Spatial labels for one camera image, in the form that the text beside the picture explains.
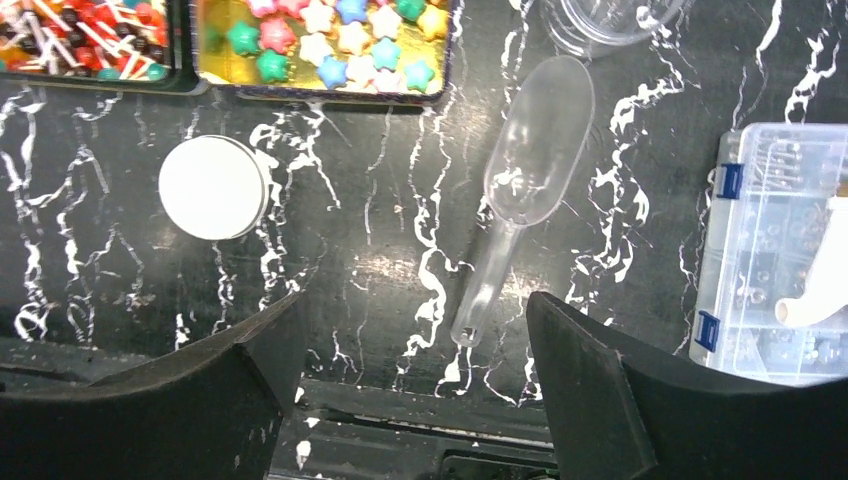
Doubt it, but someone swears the clear round jar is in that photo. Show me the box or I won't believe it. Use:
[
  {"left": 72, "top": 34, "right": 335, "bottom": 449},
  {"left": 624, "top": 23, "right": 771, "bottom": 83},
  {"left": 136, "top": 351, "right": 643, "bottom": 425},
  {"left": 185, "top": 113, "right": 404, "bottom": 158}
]
[{"left": 540, "top": 0, "right": 687, "bottom": 59}]

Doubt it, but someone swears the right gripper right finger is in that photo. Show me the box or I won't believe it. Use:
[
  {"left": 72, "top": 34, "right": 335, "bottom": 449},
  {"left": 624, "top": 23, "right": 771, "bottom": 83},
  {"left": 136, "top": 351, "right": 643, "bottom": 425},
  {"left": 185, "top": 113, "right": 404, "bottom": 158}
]
[{"left": 526, "top": 292, "right": 847, "bottom": 479}]

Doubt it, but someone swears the tin of star candies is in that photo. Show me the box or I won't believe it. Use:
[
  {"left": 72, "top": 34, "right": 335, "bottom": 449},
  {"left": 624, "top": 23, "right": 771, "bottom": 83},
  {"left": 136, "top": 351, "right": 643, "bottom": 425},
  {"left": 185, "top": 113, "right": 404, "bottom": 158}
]
[{"left": 190, "top": 0, "right": 456, "bottom": 105}]

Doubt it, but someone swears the clear plastic organizer box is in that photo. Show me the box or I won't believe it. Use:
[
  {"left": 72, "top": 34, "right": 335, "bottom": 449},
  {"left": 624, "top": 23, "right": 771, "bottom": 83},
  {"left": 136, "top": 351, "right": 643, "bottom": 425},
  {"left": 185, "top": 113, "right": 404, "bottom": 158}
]
[{"left": 689, "top": 123, "right": 847, "bottom": 386}]

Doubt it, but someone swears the clear plastic scoop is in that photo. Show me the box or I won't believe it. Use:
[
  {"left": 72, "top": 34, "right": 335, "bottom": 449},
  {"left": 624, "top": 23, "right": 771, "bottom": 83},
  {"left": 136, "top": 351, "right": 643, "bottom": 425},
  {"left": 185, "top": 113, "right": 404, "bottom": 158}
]
[{"left": 451, "top": 56, "right": 596, "bottom": 348}]

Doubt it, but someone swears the tin of lollipops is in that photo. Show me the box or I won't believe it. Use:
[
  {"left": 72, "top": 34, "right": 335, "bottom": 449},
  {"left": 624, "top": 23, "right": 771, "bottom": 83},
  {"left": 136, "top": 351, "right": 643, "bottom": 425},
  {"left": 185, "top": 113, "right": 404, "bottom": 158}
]
[{"left": 1, "top": 0, "right": 201, "bottom": 95}]

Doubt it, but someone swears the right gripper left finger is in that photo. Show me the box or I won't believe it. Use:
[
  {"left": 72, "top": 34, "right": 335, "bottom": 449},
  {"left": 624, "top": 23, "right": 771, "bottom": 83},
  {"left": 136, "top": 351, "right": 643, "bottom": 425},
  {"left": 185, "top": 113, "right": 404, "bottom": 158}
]
[{"left": 1, "top": 294, "right": 305, "bottom": 479}]

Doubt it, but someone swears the round white jar lid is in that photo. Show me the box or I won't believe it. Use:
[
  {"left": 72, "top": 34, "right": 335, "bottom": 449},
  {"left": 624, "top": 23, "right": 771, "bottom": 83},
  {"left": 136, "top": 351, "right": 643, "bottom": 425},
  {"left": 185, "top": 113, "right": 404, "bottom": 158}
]
[{"left": 158, "top": 135, "right": 276, "bottom": 241}]

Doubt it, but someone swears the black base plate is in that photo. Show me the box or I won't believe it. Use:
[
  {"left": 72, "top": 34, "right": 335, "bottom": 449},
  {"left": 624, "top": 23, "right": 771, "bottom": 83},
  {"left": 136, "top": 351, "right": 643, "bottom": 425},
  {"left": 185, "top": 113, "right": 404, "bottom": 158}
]
[{"left": 1, "top": 338, "right": 556, "bottom": 479}]

